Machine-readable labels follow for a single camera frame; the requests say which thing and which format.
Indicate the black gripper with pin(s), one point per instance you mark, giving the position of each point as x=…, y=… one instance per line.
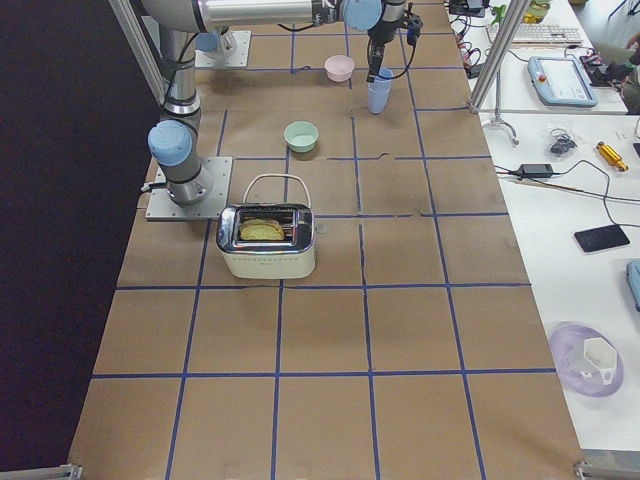
x=380, y=29

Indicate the blue cup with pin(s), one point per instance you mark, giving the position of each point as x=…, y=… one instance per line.
x=384, y=76
x=377, y=102

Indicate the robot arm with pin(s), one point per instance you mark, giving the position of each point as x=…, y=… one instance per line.
x=173, y=142
x=219, y=43

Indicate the pink bowl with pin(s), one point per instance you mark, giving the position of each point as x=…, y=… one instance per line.
x=339, y=68

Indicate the mint green bowl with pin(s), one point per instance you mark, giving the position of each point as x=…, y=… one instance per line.
x=301, y=136

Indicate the white keyboard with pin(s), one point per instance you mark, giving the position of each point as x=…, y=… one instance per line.
x=546, y=34

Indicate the black power adapter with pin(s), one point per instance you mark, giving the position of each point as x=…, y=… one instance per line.
x=536, y=171

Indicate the teach pendant tablet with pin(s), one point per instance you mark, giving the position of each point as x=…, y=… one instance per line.
x=560, y=82

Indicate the toast slice in toaster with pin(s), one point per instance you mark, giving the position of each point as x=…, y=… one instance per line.
x=265, y=229

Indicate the grey white appliance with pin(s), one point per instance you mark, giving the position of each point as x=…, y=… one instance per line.
x=292, y=258

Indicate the yellow cylinder tool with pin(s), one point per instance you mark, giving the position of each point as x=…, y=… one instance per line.
x=611, y=156

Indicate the black smartphone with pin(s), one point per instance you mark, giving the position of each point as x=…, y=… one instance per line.
x=601, y=238

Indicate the white hexagonal cup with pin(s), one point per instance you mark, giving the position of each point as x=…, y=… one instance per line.
x=599, y=361

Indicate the purple plate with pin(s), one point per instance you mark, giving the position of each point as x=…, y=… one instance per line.
x=566, y=342

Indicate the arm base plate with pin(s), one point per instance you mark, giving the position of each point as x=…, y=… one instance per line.
x=238, y=60
x=204, y=197

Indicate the aluminium frame post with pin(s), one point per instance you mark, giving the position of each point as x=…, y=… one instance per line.
x=512, y=19

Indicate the left frame post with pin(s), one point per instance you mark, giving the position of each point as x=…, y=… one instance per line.
x=142, y=46

